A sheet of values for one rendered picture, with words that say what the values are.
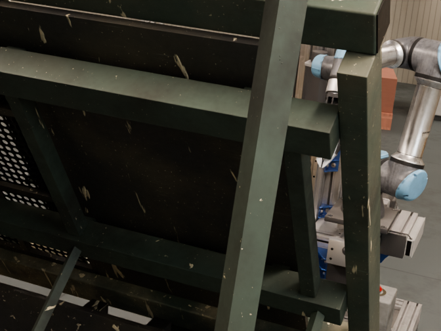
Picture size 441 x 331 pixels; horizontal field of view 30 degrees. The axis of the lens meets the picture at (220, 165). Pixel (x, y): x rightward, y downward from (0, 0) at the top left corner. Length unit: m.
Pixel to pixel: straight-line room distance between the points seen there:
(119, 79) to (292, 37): 0.75
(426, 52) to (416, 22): 7.74
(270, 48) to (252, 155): 0.15
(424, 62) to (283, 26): 1.71
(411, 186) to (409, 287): 2.19
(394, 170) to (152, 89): 1.25
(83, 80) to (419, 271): 3.63
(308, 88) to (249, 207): 1.85
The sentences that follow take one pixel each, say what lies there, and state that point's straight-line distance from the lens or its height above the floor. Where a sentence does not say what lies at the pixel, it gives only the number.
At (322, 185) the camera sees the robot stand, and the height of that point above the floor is 1.07.
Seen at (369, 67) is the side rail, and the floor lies 1.79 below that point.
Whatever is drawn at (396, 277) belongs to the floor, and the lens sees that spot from 5.04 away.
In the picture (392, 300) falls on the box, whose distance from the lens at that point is 2.63.
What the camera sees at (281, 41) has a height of 1.89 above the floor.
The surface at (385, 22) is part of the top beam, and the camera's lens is 1.62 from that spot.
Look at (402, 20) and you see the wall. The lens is 10.57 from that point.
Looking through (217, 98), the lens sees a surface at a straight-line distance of 1.71.
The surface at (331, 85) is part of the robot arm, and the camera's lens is 2.41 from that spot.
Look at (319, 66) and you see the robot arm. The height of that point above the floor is 1.59.
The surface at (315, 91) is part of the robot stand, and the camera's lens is 2.96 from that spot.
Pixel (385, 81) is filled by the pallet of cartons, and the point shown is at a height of 0.48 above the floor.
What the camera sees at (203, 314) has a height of 0.85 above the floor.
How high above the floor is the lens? 2.08
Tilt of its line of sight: 18 degrees down
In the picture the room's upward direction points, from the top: 5 degrees clockwise
